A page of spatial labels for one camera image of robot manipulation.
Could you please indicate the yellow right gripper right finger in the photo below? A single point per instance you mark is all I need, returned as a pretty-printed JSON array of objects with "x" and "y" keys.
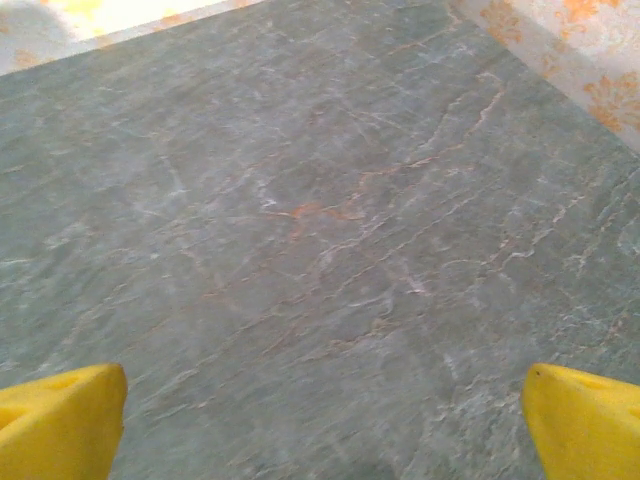
[{"x": 585, "y": 425}]

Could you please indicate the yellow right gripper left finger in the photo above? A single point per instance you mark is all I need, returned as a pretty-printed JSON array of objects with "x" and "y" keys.
[{"x": 55, "y": 425}]

